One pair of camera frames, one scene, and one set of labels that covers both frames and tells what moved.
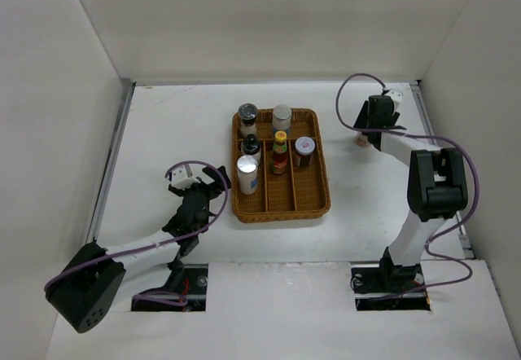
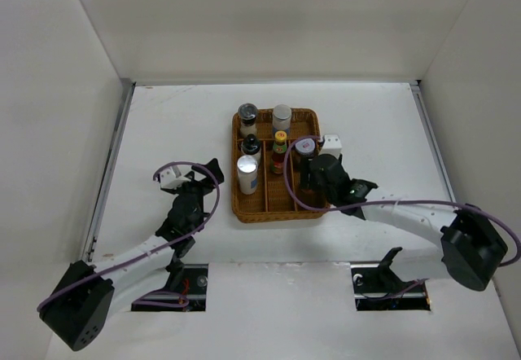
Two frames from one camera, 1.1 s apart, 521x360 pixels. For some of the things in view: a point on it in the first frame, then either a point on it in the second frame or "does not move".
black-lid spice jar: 247,115 does not move
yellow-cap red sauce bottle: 279,158 does not move
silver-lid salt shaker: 247,172 does not move
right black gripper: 361,121 to 305,170
